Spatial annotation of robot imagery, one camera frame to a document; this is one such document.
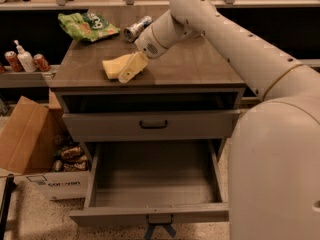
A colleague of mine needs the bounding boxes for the red soda can left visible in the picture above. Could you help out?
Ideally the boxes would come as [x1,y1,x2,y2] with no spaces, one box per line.
[5,51,23,72]

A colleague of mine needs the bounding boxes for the yellow sponge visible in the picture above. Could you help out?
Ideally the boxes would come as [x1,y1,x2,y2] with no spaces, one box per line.
[102,54,132,80]

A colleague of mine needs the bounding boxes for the silver blue soda can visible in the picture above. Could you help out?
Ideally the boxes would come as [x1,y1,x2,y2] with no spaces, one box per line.
[124,16,153,42]

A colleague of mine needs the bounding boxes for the white cardboard box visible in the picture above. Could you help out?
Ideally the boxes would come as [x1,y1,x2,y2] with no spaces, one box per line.
[0,169,89,200]

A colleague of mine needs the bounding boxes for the grey drawer cabinet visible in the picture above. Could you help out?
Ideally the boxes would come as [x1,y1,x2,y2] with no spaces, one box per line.
[49,5,248,143]

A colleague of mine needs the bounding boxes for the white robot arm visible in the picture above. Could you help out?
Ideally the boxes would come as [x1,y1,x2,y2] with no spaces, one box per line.
[135,0,320,240]

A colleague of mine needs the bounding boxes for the red soda can right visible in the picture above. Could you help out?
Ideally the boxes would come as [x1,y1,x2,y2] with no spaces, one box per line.
[33,54,50,72]

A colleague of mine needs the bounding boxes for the white pump bottle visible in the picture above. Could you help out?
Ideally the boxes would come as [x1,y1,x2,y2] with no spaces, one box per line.
[14,40,37,72]

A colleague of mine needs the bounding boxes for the green chip bag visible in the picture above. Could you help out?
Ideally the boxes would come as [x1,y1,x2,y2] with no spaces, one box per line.
[58,12,120,42]

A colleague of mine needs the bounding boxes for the open middle drawer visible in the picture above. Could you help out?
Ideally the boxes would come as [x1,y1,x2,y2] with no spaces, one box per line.
[70,140,229,227]

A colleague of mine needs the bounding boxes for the brown cardboard box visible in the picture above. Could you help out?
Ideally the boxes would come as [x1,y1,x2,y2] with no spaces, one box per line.
[0,96,63,174]

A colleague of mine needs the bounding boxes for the black stand left edge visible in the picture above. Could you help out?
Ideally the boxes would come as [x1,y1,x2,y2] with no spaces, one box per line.
[0,174,16,240]

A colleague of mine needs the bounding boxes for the red soda can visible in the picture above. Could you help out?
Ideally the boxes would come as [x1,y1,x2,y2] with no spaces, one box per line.
[33,54,50,72]
[5,51,23,72]

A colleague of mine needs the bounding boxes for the snack bags in box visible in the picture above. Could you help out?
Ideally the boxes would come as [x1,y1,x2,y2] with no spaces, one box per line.
[51,146,88,172]

